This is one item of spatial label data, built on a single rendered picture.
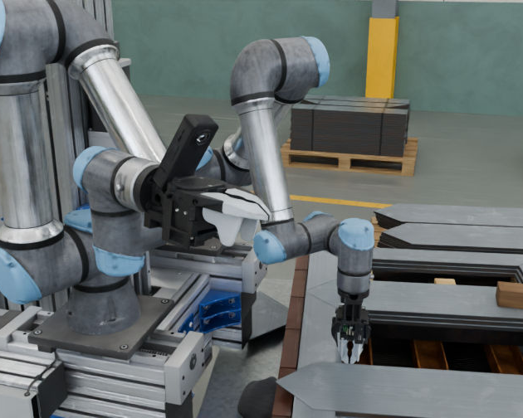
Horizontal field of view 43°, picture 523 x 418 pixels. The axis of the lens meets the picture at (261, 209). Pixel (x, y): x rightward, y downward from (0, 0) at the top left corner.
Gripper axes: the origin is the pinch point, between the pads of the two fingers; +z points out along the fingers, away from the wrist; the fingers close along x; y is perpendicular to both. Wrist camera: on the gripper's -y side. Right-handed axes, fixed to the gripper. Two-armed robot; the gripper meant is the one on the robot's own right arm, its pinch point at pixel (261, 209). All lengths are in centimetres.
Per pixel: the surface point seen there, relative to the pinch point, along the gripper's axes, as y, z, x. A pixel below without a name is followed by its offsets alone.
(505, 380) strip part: 50, 6, -83
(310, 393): 54, -23, -50
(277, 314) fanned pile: 62, -66, -90
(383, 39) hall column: -27, -375, -628
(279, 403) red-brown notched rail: 57, -28, -45
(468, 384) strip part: 51, 1, -76
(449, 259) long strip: 43, -34, -134
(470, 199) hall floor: 89, -155, -430
